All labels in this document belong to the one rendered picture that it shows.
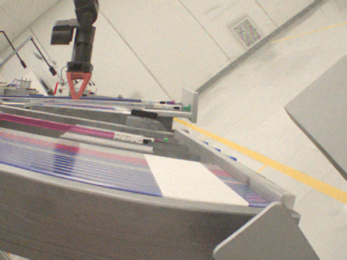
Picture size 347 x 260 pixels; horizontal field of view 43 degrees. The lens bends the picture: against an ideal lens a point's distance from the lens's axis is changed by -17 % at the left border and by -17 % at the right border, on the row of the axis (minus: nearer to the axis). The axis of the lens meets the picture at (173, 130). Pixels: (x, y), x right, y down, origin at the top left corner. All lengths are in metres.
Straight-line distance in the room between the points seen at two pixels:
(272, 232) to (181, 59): 8.22
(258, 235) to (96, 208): 0.10
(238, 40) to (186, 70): 1.08
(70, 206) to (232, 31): 8.41
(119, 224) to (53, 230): 0.05
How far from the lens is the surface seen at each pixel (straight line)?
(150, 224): 0.30
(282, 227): 0.28
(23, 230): 0.31
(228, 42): 8.63
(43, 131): 0.99
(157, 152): 0.67
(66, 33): 1.29
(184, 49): 8.49
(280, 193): 0.35
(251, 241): 0.27
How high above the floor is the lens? 0.86
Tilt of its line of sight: 7 degrees down
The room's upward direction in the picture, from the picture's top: 38 degrees counter-clockwise
